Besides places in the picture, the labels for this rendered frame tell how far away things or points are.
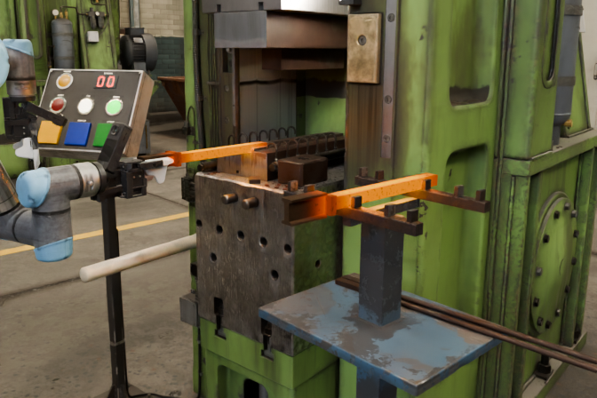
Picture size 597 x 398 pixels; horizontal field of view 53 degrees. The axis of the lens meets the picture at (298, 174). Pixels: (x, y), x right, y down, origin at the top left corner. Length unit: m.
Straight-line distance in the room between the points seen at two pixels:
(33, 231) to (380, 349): 0.73
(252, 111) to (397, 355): 1.07
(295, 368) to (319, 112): 0.88
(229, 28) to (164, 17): 9.17
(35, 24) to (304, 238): 5.11
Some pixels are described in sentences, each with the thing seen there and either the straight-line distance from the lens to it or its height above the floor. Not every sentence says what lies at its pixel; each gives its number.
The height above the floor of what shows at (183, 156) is 1.01.
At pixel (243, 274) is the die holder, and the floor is 0.66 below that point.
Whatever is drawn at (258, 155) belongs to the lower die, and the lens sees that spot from 1.63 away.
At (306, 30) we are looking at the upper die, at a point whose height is 1.32.
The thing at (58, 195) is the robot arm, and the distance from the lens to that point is 1.29.
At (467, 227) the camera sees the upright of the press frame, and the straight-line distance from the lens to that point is 1.90.
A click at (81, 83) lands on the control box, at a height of 1.15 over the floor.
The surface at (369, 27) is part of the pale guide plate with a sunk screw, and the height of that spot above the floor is 1.32.
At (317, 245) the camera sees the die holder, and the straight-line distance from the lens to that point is 1.61.
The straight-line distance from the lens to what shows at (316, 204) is 1.01.
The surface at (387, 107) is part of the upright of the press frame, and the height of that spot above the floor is 1.13.
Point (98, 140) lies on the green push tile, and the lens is 1.90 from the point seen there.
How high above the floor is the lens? 1.27
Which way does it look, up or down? 12 degrees down
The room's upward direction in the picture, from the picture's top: straight up
